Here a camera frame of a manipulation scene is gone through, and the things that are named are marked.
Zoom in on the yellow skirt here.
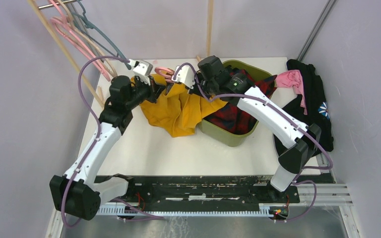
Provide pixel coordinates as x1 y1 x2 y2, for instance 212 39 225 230
140 84 227 137

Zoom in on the black garment with flower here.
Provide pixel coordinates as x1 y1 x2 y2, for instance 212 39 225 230
282 59 334 152

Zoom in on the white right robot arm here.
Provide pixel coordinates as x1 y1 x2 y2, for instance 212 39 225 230
176 56 322 202

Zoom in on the white cable duct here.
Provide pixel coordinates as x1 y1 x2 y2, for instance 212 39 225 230
96 202 273 218

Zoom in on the red plaid skirt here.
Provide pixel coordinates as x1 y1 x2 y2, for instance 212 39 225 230
204 65 277 135

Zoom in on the beige wooden hanger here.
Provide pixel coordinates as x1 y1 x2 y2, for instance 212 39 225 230
56 0 119 78

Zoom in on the wooden clothes rack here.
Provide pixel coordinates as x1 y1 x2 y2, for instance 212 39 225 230
26 0 215 109

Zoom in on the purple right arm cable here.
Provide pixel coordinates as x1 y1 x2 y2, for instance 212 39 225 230
172 62 334 223

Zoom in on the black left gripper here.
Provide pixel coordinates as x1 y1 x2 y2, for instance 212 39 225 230
126 75 165 110

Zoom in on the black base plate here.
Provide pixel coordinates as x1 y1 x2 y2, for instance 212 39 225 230
93 175 300 213

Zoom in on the grey blue plastic hanger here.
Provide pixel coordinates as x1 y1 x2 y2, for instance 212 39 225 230
68 0 127 60

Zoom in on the pink garment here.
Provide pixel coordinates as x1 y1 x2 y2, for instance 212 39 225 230
275 69 308 115

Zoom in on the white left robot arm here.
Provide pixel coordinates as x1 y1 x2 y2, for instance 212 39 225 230
50 75 165 221

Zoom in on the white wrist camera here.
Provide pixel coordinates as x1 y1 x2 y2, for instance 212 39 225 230
128 59 153 85
171 63 196 89

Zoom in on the olive green plastic basket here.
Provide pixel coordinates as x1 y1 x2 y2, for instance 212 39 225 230
197 59 271 147

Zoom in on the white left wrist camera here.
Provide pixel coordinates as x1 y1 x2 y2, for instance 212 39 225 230
128 59 153 85

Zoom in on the metal rack rod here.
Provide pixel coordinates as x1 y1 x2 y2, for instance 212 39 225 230
38 0 78 10

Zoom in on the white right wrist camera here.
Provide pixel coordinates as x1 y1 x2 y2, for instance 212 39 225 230
171 63 196 89

